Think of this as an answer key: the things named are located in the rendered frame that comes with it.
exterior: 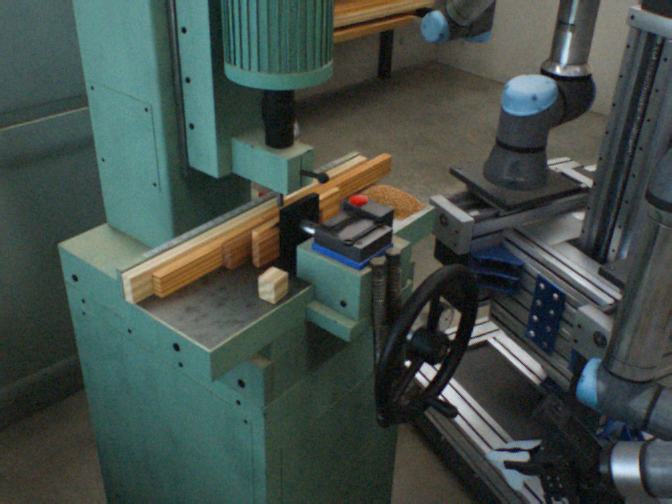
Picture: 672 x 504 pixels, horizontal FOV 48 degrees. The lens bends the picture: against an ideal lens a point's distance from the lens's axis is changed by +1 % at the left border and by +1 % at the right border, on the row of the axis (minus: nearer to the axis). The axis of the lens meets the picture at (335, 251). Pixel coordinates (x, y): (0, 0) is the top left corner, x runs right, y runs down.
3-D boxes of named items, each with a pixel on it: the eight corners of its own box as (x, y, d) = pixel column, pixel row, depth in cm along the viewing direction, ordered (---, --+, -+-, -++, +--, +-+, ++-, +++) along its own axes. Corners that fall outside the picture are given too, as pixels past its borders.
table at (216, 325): (256, 415, 106) (255, 382, 103) (122, 327, 122) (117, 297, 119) (474, 248, 146) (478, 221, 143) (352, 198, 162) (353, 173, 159)
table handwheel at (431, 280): (398, 321, 107) (497, 243, 126) (294, 269, 117) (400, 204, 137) (385, 463, 122) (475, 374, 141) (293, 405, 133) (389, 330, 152)
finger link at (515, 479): (487, 493, 120) (540, 496, 114) (475, 460, 119) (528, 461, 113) (496, 481, 122) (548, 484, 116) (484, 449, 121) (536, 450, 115)
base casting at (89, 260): (262, 411, 125) (261, 369, 120) (61, 281, 155) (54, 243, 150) (413, 295, 155) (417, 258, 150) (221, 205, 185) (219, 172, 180)
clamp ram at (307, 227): (311, 270, 126) (311, 224, 122) (278, 254, 130) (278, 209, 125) (344, 249, 132) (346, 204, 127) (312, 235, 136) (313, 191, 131)
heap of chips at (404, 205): (402, 221, 143) (403, 208, 141) (350, 200, 149) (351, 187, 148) (426, 205, 148) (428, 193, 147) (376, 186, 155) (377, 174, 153)
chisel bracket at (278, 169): (287, 204, 129) (287, 159, 125) (230, 179, 136) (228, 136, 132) (315, 190, 134) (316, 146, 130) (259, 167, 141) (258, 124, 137)
